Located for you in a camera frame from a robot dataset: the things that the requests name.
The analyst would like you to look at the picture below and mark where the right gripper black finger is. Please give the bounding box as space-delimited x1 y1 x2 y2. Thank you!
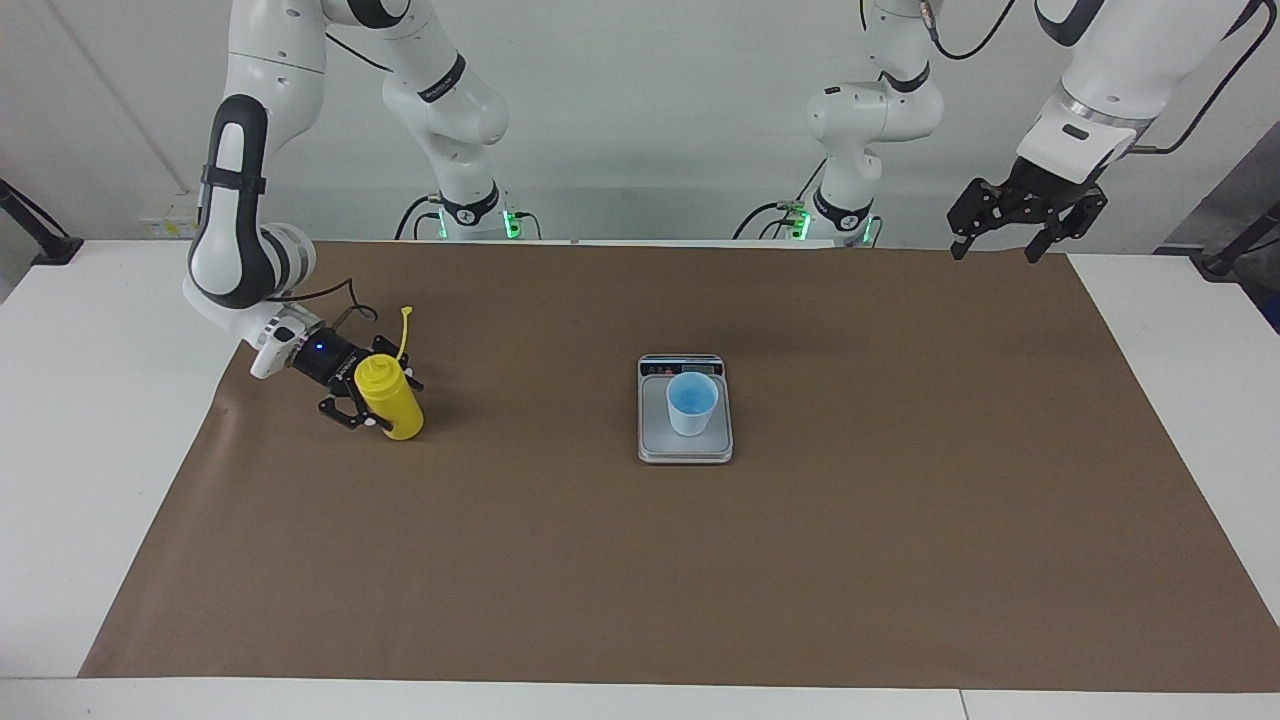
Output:
370 337 425 393
320 395 393 433

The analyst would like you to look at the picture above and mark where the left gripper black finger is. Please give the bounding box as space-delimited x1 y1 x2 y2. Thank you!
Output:
1026 190 1109 264
948 180 1011 261

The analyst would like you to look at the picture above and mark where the yellow squeeze bottle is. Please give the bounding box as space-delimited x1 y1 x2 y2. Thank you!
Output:
353 305 425 441

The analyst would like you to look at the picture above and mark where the light blue plastic cup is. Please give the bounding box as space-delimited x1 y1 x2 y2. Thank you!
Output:
667 372 720 437

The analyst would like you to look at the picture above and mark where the silver digital kitchen scale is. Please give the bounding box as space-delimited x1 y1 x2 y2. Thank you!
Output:
637 353 734 465

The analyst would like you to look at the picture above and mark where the black clamp stand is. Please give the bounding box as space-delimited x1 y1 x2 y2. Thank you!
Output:
1195 200 1280 279
0 178 84 266

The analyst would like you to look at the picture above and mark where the brown paper mat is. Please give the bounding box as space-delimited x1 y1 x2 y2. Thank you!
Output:
78 240 1280 693

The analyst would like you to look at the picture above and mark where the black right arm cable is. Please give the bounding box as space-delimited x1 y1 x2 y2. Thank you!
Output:
265 30 391 331

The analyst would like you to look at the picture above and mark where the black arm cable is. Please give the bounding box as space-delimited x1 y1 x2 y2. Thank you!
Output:
265 30 391 331
920 0 1266 157

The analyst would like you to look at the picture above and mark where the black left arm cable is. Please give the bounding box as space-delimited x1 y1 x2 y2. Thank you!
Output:
920 0 1266 157

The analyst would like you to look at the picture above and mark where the black base cable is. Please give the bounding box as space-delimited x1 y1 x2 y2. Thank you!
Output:
733 158 831 241
395 195 446 241

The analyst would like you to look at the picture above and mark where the white wall socket box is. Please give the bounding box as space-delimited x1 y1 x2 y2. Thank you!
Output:
138 192 206 239

